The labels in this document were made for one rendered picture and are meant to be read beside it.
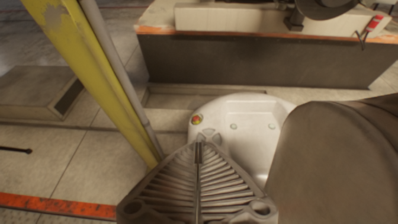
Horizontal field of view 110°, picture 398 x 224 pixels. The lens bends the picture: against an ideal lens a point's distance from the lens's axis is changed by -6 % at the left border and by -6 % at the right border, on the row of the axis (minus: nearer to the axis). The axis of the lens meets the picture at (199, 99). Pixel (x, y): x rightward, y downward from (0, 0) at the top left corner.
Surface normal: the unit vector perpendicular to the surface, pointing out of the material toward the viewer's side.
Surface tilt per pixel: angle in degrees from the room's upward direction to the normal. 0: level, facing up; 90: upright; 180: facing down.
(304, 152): 90
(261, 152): 0
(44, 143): 0
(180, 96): 0
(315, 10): 90
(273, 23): 90
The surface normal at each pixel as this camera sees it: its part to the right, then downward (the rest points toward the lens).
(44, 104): 0.00, -0.65
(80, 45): -0.05, 0.76
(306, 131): -0.99, -0.12
